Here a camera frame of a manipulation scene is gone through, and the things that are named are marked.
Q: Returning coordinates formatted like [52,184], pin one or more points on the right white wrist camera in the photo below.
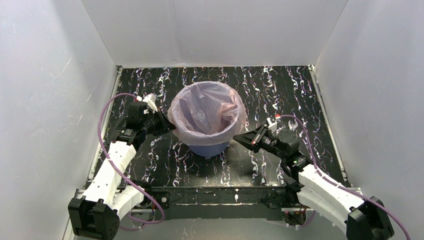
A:
[272,123]

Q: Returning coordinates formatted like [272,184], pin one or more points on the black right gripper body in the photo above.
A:
[258,137]

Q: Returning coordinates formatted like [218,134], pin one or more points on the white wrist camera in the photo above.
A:
[150,101]
[272,123]

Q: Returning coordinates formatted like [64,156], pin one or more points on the blue plastic trash bin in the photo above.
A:
[209,151]

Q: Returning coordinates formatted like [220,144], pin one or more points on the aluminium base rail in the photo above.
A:
[270,202]

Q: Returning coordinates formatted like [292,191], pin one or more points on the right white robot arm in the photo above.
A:
[359,219]

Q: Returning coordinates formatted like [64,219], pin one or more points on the silver open-end wrench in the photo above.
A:
[293,125]

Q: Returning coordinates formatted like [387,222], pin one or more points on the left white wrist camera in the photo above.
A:
[150,101]

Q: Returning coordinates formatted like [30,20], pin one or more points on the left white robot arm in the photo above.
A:
[98,212]

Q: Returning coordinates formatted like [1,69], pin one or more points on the pink plastic trash bag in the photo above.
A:
[207,113]

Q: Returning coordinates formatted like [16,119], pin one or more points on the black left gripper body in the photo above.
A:
[162,122]

